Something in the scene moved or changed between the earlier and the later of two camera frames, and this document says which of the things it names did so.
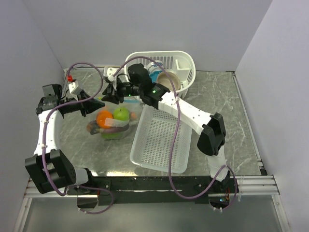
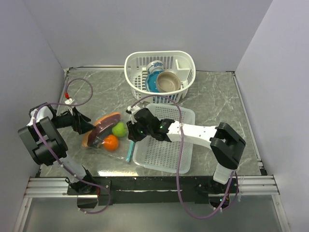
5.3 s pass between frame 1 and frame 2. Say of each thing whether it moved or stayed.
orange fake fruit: moved
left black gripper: moved
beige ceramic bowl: stayed
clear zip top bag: moved
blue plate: stayed
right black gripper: moved
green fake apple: moved
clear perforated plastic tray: stayed
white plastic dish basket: stayed
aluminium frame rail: stayed
